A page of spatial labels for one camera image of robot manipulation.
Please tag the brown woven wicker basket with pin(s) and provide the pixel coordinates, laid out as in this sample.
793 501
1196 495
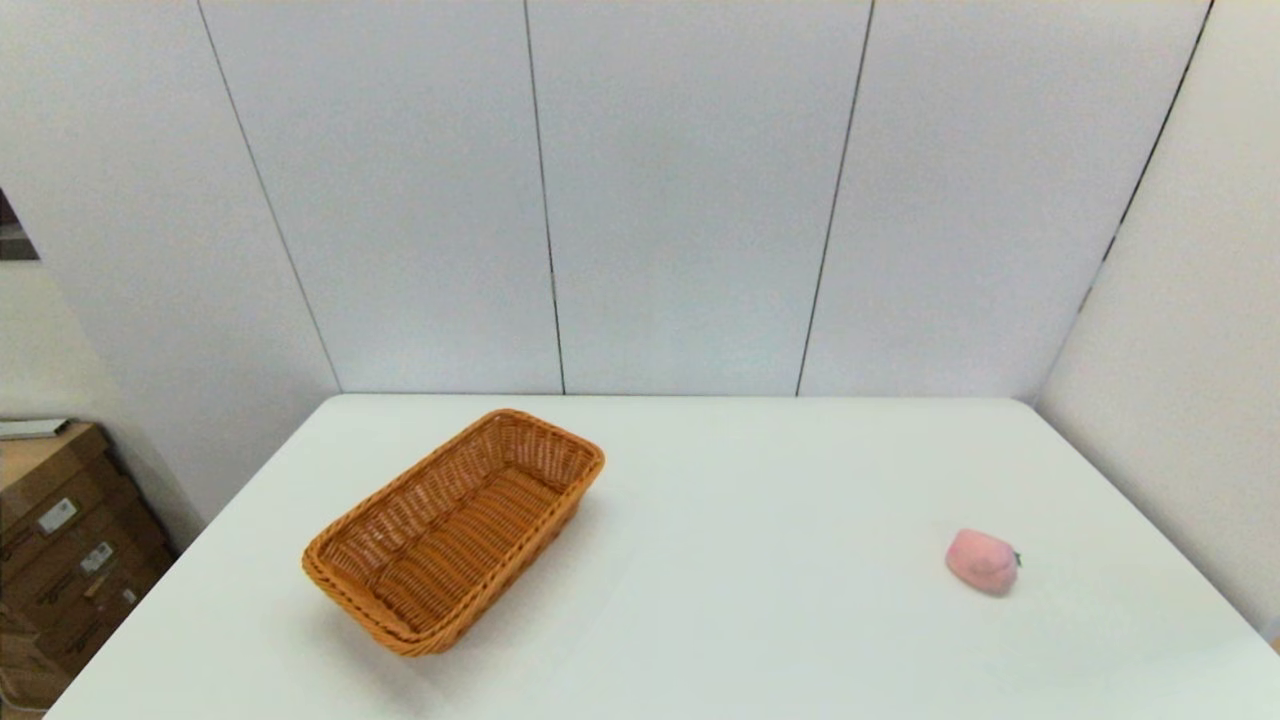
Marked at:
455 540

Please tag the pink plush peach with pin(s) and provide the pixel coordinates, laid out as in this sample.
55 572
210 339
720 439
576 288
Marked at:
982 562

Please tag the white flat board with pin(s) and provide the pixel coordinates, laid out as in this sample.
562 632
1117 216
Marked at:
30 428

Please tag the dark background shelf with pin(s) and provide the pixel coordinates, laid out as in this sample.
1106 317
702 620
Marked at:
12 240

